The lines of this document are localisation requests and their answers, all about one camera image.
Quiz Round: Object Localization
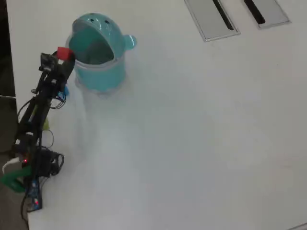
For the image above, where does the wide metal cable grommet plate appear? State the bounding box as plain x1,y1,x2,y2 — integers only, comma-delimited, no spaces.
184,0,241,43

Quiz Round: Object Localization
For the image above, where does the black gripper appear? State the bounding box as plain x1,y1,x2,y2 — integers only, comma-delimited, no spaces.
47,50,76,91

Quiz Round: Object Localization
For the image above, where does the blue lego block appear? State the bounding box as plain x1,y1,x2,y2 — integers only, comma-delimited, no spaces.
57,86,70,100

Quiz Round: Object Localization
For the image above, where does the narrow metal cable grommet plate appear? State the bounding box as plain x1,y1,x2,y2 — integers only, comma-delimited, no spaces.
243,0,292,30

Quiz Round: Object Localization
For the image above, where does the black controller board cable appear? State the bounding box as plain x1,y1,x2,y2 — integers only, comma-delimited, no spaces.
21,191,31,230

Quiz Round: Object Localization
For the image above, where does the black wrist cable bundle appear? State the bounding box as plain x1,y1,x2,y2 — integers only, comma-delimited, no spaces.
49,91,67,110

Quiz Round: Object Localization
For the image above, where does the red lego block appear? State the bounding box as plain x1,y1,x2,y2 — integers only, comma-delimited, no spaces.
57,46,74,60

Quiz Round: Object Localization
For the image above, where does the green table clamp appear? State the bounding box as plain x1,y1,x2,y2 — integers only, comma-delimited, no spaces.
0,166,32,193

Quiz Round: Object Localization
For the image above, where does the blue controller board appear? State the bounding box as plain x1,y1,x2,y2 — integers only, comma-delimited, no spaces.
25,178,43,213

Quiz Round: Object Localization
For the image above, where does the teal whale-shaped bin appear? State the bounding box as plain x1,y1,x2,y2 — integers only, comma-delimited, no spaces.
65,13,138,95

